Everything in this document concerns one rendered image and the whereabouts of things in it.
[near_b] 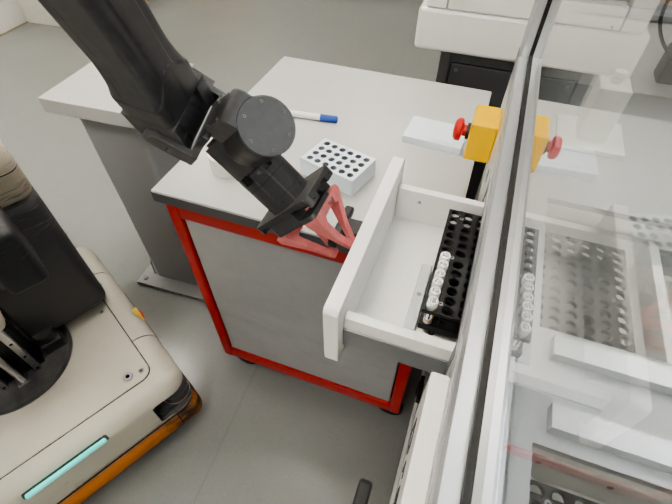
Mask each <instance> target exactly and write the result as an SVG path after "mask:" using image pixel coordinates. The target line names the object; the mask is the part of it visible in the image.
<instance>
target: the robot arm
mask: <svg viewBox="0 0 672 504"><path fill-rule="evenodd" d="M37 1H38V2H39V3H40V4H41V5H42V6H43V7H44V8H45V10H46V11H47V12H48V13H49V14H50V15H51V16H52V18H53V19H54V20H55V21H56V22H57V23H58V24H59V25H60V27H61V28H62V29H63V30H64V31H65V32H66V33H67V34H68V36H69V37H70V38H71V39H72V40H73V41H74V42H75V44H76V45H77V46H78V47H79V48H80V49H81V50H82V51H83V53H84V54H85V55H86V56H87V57H88V58H89V60H90V61H91V62H92V63H93V65H94V66H95V67H96V69H97V70H98V72H99V73H100V75H101V76H102V78H103V79H104V81H105V83H106V84H107V86H108V89H109V92H110V95H111V97H112V98H113V99H114V100H115V102H116V103H117V104H118V105H119V106H120V107H121V108H122V110H121V112H120V113H121V114H122V115H123V116H124V117H125V118H126V119H127V120H128V121H129V122H130V123H131V124H132V125H133V126H134V127H135V128H136V129H137V130H138V131H139V132H140V133H141V134H142V138H143V139H144V140H145V141H146V142H147V143H149V144H151V145H153V146H154V147H156V148H158V149H160V150H162V151H164V152H166V153H168V154H170V155H172V156H174V157H176V158H178V159H180V160H181V161H183V162H185V163H187V164H189V165H192V164H193V163H194V162H195V161H196V160H197V158H198V156H199V154H200V152H201V150H202V148H203V147H204V146H205V145H206V144H207V142H208V141H209V140H210V138H211V137H212V140H211V141H210V142H209V143H208V144H207V145H206V146H207V147H208V149H207V150H206V151H205V152H206V153H208V154H209V155H210V156H211V157H212V158H213V159H214V160H215V161H216V162H217V163H218V164H219V165H221V166H222V167H223V168H224V169H225V170H226V171H227V172H228V173H229V174H230V175H231V176H232V177H233V178H235V179H236V180H237V181H238V182H239V183H240V184H241V185H242V186H243V187H244V188H245V189H246V190H248V191H249V192H250V193H251V194H252V195H253V196H254V197H255V198H256V199H257V200H258V201H259V202H261V203H262V204H263V205H264V206H265V207H266V208H267V209H268V211H267V213H266V214H265V216H264V217H263V219H262V220H261V222H260V223H259V225H258V226H257V229H258V230H259V231H260V232H261V233H262V234H264V235H266V234H267V232H268V231H269V230H270V229H271V230H272V231H273V232H274V233H275V234H276V235H277V236H279V237H278V239H277V241H278V242H279V243H280V244H283V245H287V246H291V247H296V248H300V249H304V250H308V251H312V252H315V253H319V254H322V255H325V256H328V257H331V258H336V256H337V254H338V252H339V250H338V248H337V247H336V248H333V247H329V246H328V240H329V239H330V240H331V241H333V242H335V243H337V244H339V245H341V246H343V247H345V248H347V249H351V247H352V245H353V243H354V240H355V236H354V234H353V231H352V229H351V227H350V224H349V222H348V219H347V216H346V212H345V209H344V205H343V201H342V197H341V193H340V190H339V187H338V186H337V185H336V184H333V185H331V186H330V185H329V184H328V183H327V182H328V181H329V179H330V178H331V176H332V174H333V172H332V171H331V170H330V169H329V168H328V166H327V165H326V164H325V165H323V166H322V167H320V168H319V169H317V170H316V171H314V172H313V173H311V174H310V175H308V176H307V177H305V178H304V177H303V176H302V175H301V174H300V173H299V172H298V171H297V170H296V169H295V168H294V167H293V166H292V165H291V164H290V163H289V162H288V161H287V160H286V159H285V158H284V157H283V156H282V155H281V154H283V153H285V152H286V151H287V150H288V149H289V148H290V147H291V145H292V144H293V141H294V139H295V134H296V126H295V121H294V118H293V116H292V114H291V112H290V110H289V109H288V108H287V106H286V105H285V104H284V103H282V102H281V101H280V100H278V99H277V98H275V97H272V96H268V95H256V96H252V95H250V94H248V93H247V92H245V91H243V90H241V89H238V88H233V89H232V90H231V91H229V92H228V93H227V94H226V93H224V92H223V91H221V90H220V89H218V88H216V87H215V86H213V84H214V82H215V81H214V80H213V79H211V78H209V77H208V76H206V75H204V74H203V73H201V72H200V71H198V70H196V69H195V68H193V67H191V65H190V63H189V61H188V60H187V58H185V57H183V56H182V55H181V54H180V53H179V52H178V51H177V50H176V49H175V48H174V46H173V45H172V44H171V42H170V41H169V40H168V38H167V37H166V35H165V34H164V32H163V30H162V29H161V27H160V25H159V23H158V22H157V20H156V18H155V16H154V15H153V13H152V11H151V9H150V7H149V6H148V4H147V2H146V0H37ZM211 105H212V107H211V109H210V111H209V113H208V116H207V118H206V120H205V122H204V124H203V126H202V128H201V130H200V132H199V134H198V136H197V138H196V141H195V143H194V145H193V147H192V149H190V148H191V146H192V144H193V141H194V139H195V137H196V135H197V133H198V131H199V129H200V127H201V125H202V123H203V121H204V119H205V117H206V114H207V112H208V110H209V108H210V106H211ZM330 208H331V209H332V211H333V213H334V215H335V216H336V218H337V220H338V222H339V224H340V226H341V228H342V230H343V232H344V233H345V235H346V237H347V238H346V237H345V236H343V235H342V234H340V233H339V232H338V231H337V230H336V229H335V228H334V227H333V226H332V225H331V224H330V223H329V222H328V221H327V218H326V215H327V213H328V211H329V210H330ZM304 225H305V226H306V227H307V228H308V229H310V230H312V231H314V232H315V233H316V234H317V235H318V236H319V237H320V238H321V240H322V241H323V242H324V244H325V245H326V246H327V247H324V246H322V245H319V244H317V243H315V242H312V241H310V240H307V239H305V238H302V237H300V236H299V233H300V231H301V229H302V228H303V226H304Z"/></svg>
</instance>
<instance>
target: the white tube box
mask: <svg viewBox="0 0 672 504"><path fill-rule="evenodd" d="M300 163H301V173H302V174H304V175H306V176H308V175H310V174H311V173H313V172H314V171H316V170H317V169H319V168H320V167H322V166H323V165H325V164H326V165H327V166H328V168H329V169H330V170H331V171H332V172H333V174H332V176H331V178H330V179H329V181H328V182H327V183H328V184H329V185H330V186H331V185H333V184H336V185H337V186H338V187H339V190H340V191H341V192H343V193H345V194H347V195H349V196H351V197H352V196H353V195H354V194H355V193H356V192H357V191H358V190H359V189H360V188H361V187H362V186H363V185H364V184H365V183H366V182H367V181H369V180H370V179H371V178H372V177H373V176H374V175H375V168H376V159H375V158H373V157H370V156H368V155H365V154H363V153H361V152H358V151H356V150H353V149H351V148H348V147H346V146H344V145H341V144H339V143H336V142H334V141H332V140H329V139H327V138H325V139H323V140H322V141H321V142H320V143H318V144H317V145H316V146H315V147H313V148H312V149H311V150H309V151H308V152H307V153H306V154H304V155H303V156H302V157H301V158H300Z"/></svg>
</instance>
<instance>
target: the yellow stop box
mask: <svg viewBox="0 0 672 504"><path fill-rule="evenodd" d="M502 112H503V110H502V109H501V108H497V107H492V106H486V105H481V104H480V105H478V106H477V107H476V109H475V114H474V117H473V121H472V123H470V122H469V123H468V126H467V130H466V134H465V137H464V139H467V143H466V147H465V150H464V153H463V157H464V159H468V160H473V161H478V162H482V163H487V162H488V161H489V159H490V155H491V152H492V149H493V146H494V143H495V140H496V137H497V134H498V131H499V127H500V122H501V117H502Z"/></svg>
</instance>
